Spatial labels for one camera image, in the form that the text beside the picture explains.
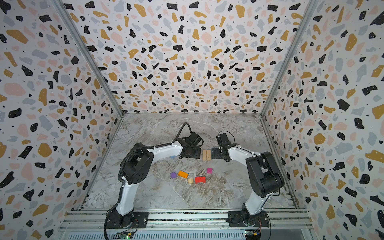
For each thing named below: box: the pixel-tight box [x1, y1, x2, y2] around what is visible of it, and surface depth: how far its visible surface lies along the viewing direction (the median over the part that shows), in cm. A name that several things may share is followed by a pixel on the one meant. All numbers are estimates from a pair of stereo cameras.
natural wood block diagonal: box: [206, 149, 212, 161], surface depth 99 cm
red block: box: [194, 176, 207, 184], surface depth 89 cm
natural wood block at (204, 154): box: [202, 149, 207, 161], surface depth 99 cm
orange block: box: [177, 170, 189, 179], surface depth 92 cm
